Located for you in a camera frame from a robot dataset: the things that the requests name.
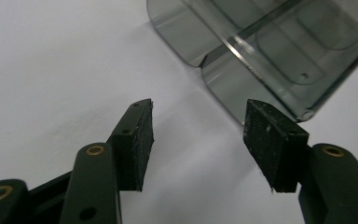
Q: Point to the clear grey plastic compartment box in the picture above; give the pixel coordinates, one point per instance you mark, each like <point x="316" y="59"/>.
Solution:
<point x="276" y="46"/>

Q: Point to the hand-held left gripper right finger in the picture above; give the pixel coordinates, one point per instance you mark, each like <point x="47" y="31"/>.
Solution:
<point x="273" y="146"/>

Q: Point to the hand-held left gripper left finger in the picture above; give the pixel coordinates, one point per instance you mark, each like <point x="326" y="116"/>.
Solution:
<point x="133" y="146"/>

